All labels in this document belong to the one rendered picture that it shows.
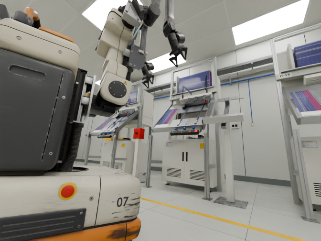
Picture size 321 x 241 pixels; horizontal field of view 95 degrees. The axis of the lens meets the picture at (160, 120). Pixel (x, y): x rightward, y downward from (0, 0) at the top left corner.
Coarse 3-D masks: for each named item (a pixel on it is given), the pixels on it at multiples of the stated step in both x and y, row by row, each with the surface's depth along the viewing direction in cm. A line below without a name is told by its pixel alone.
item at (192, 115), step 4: (220, 88) 254; (220, 92) 251; (220, 96) 248; (220, 104) 242; (212, 108) 222; (220, 108) 239; (196, 112) 235; (204, 112) 227; (220, 112) 236; (184, 116) 245; (188, 116) 241; (192, 116) 237; (196, 116) 233; (200, 116) 229; (204, 116) 226; (220, 124) 237; (220, 128) 235; (220, 132) 234; (176, 136) 246; (220, 136) 233; (220, 140) 231
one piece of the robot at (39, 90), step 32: (0, 32) 49; (32, 32) 53; (0, 64) 47; (32, 64) 52; (64, 64) 58; (0, 96) 46; (32, 96) 50; (64, 96) 56; (0, 128) 45; (32, 128) 49; (64, 128) 65; (0, 160) 44; (32, 160) 47; (64, 160) 69
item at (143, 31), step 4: (144, 24) 138; (144, 28) 141; (140, 32) 141; (144, 32) 140; (140, 36) 140; (144, 36) 139; (140, 40) 138; (144, 40) 139; (140, 44) 136; (144, 44) 138; (144, 48) 137
